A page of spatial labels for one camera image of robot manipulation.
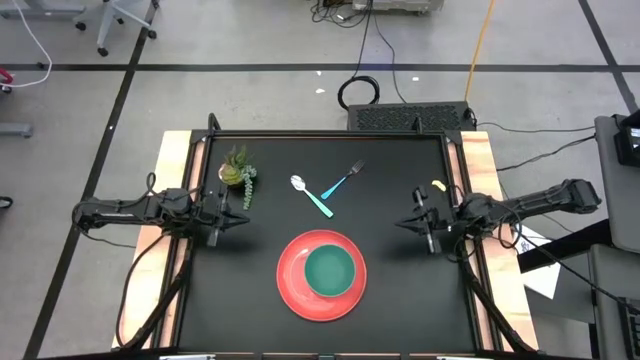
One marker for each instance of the yellow tag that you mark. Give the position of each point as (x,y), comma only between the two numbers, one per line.
(439,185)

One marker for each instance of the grey office chair base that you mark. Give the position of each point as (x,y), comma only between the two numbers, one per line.
(107,22)

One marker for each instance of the wooden side board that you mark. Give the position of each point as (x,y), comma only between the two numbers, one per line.
(480,160)
(170,160)

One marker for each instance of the green bowl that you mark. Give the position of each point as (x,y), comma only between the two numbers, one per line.
(330,270)

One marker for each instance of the red round plate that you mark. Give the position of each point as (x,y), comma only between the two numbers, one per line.
(292,285)

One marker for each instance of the red object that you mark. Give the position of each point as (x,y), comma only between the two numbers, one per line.
(5,77)

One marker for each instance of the black table frame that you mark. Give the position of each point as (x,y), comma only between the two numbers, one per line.
(325,134)

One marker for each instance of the black monitor device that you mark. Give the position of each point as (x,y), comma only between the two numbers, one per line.
(629,142)

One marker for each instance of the small potted succulent plant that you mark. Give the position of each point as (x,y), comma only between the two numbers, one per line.
(231,173)

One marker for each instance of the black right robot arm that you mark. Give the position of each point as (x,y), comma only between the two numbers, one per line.
(535,202)

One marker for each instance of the grey equipment box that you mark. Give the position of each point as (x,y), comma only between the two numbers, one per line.
(395,5)

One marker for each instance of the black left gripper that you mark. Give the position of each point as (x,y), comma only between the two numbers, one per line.
(212,215)

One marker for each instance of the grey desk with keyboard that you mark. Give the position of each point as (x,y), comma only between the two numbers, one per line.
(607,300)

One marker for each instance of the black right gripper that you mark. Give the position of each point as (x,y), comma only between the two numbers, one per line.
(440,220)

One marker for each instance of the grey stand foot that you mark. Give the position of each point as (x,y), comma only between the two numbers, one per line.
(15,130)

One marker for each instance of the grey cabinet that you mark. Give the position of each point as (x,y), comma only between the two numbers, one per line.
(612,200)

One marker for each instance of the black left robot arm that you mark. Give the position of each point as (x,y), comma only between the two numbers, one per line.
(130,210)

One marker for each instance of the black computer case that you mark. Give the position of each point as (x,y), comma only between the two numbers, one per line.
(405,117)

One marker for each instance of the white paper sheet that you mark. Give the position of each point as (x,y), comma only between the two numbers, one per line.
(542,280)

